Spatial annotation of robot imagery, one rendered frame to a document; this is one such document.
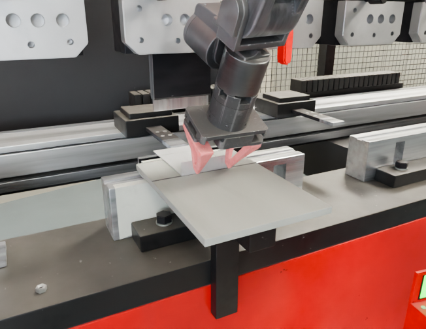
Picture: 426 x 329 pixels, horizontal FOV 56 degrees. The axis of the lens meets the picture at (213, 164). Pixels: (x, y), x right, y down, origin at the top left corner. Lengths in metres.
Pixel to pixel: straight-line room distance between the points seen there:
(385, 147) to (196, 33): 0.58
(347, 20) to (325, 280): 0.48
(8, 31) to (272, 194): 0.39
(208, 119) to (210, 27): 0.12
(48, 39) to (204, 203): 0.29
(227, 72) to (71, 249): 0.39
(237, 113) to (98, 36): 0.69
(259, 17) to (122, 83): 0.77
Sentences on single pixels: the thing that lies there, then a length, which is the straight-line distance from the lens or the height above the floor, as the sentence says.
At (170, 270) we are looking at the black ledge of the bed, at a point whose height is 0.87.
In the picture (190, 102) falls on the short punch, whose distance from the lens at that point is 0.69.
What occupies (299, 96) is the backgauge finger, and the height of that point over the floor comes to 1.03.
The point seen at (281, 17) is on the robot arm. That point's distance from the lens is 0.46.
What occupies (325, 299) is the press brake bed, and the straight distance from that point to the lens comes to 0.85.
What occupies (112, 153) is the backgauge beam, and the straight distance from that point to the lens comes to 0.92.
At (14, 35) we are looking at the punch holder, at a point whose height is 1.20.
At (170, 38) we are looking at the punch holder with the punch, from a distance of 0.62.
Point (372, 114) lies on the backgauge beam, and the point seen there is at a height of 0.95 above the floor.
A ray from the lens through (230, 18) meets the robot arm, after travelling 0.45.
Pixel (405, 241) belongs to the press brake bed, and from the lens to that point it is 0.94.
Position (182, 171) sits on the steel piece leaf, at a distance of 0.60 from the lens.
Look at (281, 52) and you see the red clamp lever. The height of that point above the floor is 1.17.
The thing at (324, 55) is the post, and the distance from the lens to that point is 1.81.
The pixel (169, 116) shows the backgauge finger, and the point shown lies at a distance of 0.88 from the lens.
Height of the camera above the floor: 1.23
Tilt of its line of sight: 20 degrees down
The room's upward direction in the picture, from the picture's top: straight up
